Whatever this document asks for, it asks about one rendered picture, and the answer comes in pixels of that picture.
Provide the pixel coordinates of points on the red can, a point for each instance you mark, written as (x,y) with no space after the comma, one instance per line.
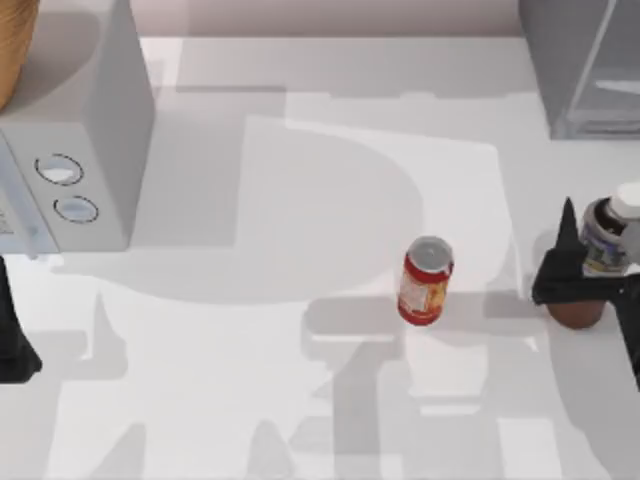
(425,285)

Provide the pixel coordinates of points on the large microwave knob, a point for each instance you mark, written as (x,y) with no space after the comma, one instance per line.
(59,170)

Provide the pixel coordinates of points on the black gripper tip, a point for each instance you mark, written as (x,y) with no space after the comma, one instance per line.
(12,345)

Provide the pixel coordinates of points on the pale microwave oven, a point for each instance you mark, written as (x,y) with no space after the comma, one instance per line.
(107,125)

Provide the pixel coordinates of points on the small microwave knob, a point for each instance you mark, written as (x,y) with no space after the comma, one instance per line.
(76,208)

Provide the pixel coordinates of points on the brown basket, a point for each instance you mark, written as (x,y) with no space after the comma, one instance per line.
(14,45)

